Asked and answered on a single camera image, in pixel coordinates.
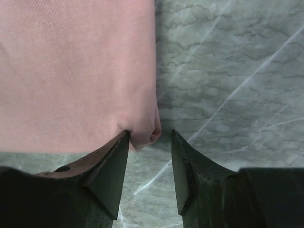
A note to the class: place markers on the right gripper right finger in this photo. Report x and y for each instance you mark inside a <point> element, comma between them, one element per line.
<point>204,189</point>

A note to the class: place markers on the pink t shirt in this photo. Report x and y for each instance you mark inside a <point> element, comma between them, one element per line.
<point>76,73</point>

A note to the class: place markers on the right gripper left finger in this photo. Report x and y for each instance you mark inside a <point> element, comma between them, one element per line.
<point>101,173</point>

